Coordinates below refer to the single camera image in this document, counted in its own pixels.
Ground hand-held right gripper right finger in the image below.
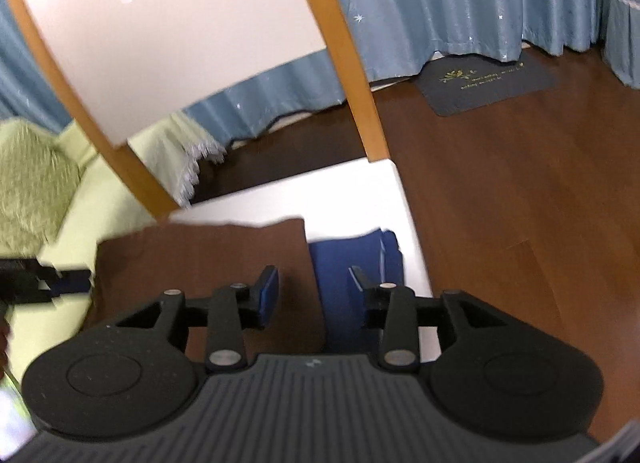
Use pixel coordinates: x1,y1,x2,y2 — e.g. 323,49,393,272
349,265,506,372

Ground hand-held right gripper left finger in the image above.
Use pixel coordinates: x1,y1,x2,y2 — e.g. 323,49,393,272
106,265,281,373

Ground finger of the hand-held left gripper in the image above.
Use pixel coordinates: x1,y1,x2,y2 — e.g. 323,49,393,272
0,257,94,305

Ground blue cloth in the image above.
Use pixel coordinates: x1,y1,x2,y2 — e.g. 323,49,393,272
307,229,406,344

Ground brown corduroy pants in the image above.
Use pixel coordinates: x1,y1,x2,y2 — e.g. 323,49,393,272
92,217,327,360

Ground sofa with light green cover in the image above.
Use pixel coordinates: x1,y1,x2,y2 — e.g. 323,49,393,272
0,110,227,386

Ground green quilted cushion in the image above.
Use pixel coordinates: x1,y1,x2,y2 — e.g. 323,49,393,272
0,120,84,252

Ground dark floor mat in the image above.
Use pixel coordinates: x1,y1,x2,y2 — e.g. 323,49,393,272
414,50,559,118

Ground blue curtain with white trim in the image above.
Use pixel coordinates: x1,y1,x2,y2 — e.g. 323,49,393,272
597,0,640,92

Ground white chair with wooden frame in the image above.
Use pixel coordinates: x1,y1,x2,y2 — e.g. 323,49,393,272
0,0,434,360

